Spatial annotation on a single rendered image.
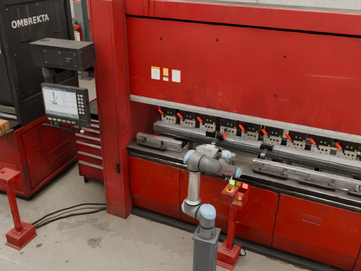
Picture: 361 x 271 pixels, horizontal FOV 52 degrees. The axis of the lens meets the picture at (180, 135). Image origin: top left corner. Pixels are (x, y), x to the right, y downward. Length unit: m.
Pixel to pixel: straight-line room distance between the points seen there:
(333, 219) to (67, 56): 2.64
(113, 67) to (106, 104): 0.40
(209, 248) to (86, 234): 1.67
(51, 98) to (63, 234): 1.48
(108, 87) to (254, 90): 1.35
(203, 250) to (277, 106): 1.31
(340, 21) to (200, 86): 1.23
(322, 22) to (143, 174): 2.21
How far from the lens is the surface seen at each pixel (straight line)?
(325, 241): 3.64
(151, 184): 3.91
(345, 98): 3.11
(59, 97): 3.47
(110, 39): 3.40
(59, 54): 3.35
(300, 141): 3.27
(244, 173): 3.42
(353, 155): 3.28
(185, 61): 3.31
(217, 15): 3.12
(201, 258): 2.96
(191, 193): 2.72
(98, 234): 4.11
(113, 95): 3.55
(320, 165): 3.68
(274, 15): 3.00
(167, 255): 3.82
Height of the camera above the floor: 2.68
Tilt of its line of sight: 27 degrees down
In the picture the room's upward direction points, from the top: 1 degrees clockwise
